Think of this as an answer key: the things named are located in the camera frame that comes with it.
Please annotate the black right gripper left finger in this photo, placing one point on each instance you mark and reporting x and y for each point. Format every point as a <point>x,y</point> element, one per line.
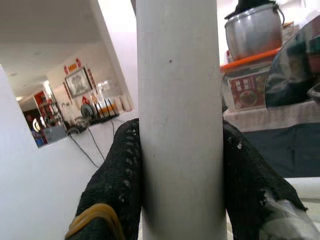
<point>120,175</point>

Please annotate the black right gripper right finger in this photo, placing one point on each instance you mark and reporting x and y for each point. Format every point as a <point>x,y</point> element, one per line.
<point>245,180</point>

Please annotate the white plastic table leg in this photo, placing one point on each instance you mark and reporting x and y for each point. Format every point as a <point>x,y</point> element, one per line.
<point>180,100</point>

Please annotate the yellow rubber band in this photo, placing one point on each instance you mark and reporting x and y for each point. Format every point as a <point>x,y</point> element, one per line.
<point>86,215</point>

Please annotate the orange drink bottle rack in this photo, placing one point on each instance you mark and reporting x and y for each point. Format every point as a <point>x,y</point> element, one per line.
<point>107,108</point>

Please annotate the white lace cloth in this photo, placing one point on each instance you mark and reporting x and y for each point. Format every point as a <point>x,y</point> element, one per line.
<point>275,117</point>

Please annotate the white paper cup stack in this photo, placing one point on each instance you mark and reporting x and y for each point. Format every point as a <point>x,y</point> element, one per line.
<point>123,103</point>

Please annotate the small desk fan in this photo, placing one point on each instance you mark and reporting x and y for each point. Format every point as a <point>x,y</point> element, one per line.
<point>87,111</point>

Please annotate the grey box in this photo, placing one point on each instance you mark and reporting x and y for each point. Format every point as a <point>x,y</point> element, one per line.
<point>55,135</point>

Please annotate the red printed carton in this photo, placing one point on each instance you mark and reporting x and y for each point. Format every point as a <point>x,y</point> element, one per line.
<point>247,95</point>

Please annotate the framed grey picture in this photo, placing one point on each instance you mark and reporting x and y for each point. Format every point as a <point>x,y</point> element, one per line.
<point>78,83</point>

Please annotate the large steel wok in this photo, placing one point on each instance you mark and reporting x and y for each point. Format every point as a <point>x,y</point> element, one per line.
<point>287,75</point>

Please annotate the orange plastic lid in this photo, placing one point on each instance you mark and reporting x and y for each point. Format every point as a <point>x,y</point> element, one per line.
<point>240,63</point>

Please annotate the steel cooking pot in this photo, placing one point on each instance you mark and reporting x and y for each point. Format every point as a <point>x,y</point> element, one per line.
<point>252,35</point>

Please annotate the black pot lid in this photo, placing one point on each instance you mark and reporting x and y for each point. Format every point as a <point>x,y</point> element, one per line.
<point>246,7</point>

